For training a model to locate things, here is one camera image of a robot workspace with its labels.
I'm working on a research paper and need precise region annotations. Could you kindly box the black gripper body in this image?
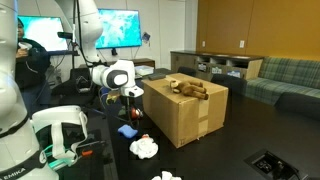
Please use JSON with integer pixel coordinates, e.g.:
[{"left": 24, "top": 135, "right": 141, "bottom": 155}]
[{"left": 120, "top": 95, "right": 137, "bottom": 116}]

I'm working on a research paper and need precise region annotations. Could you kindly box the blue sponge cloth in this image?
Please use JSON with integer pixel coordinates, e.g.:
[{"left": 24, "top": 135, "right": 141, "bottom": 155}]
[{"left": 117, "top": 124, "right": 139, "bottom": 139}]

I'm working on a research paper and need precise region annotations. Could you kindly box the white cloth with red patch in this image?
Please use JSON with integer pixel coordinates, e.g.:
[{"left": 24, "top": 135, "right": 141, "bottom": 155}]
[{"left": 129, "top": 133, "right": 160, "bottom": 160}]

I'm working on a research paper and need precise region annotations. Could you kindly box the dark grey board eraser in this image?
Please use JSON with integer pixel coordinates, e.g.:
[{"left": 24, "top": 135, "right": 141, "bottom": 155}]
[{"left": 147, "top": 72, "right": 167, "bottom": 81}]

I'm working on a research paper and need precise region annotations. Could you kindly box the brown plush moose toy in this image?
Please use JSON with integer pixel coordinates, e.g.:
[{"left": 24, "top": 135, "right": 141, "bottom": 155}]
[{"left": 169, "top": 79, "right": 210, "bottom": 101}]

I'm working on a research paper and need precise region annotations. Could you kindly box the pale box stack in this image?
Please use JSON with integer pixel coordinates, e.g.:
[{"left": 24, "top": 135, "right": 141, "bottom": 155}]
[{"left": 134, "top": 64, "right": 155, "bottom": 77}]

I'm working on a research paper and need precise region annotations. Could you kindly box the large cardboard box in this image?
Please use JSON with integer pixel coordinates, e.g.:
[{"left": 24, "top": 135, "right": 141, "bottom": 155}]
[{"left": 142, "top": 72, "right": 230, "bottom": 149}]

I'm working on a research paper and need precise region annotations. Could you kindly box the black table socket box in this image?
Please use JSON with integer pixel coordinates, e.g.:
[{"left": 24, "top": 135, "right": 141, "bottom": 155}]
[{"left": 244, "top": 148, "right": 309, "bottom": 180}]

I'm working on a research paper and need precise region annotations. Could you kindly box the red toy radish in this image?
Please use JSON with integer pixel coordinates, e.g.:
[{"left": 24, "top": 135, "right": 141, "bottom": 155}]
[{"left": 129, "top": 106, "right": 145, "bottom": 121}]

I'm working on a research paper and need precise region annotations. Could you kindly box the orange and black tool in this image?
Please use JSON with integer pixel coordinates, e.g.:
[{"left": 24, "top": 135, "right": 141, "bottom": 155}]
[{"left": 80, "top": 149, "right": 94, "bottom": 158}]

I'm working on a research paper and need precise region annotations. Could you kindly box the black office chair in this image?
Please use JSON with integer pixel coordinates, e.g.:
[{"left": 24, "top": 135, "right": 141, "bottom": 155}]
[{"left": 51, "top": 68, "right": 98, "bottom": 108}]

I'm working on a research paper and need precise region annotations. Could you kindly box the black chair back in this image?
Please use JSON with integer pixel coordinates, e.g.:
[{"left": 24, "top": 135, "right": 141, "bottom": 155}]
[
  {"left": 177, "top": 66, "right": 198, "bottom": 78},
  {"left": 210, "top": 73, "right": 248, "bottom": 97},
  {"left": 273, "top": 91, "right": 320, "bottom": 120}
]

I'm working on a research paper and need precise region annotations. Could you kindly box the wooden sideboard cabinet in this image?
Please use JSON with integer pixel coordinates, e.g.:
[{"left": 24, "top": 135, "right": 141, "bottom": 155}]
[{"left": 170, "top": 50, "right": 265, "bottom": 83}]

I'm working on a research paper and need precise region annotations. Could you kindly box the person in dark jacket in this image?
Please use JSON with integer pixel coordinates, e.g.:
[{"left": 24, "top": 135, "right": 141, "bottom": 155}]
[{"left": 14, "top": 18, "right": 54, "bottom": 118}]

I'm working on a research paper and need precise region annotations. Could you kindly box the smaller monitor screen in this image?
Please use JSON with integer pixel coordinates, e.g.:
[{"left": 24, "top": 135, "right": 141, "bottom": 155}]
[{"left": 17, "top": 14, "right": 70, "bottom": 53}]

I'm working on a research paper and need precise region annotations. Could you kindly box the green plaid sofa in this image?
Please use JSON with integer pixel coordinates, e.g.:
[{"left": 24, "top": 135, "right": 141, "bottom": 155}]
[{"left": 244, "top": 56, "right": 320, "bottom": 108}]

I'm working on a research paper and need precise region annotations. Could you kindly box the large wall TV screen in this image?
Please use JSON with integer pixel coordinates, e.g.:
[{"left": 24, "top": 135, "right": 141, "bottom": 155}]
[{"left": 94, "top": 8, "right": 144, "bottom": 50}]

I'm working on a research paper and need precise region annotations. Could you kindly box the black camera on stand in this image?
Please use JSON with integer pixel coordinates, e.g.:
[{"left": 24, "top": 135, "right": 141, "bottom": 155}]
[{"left": 57, "top": 31, "right": 78, "bottom": 56}]

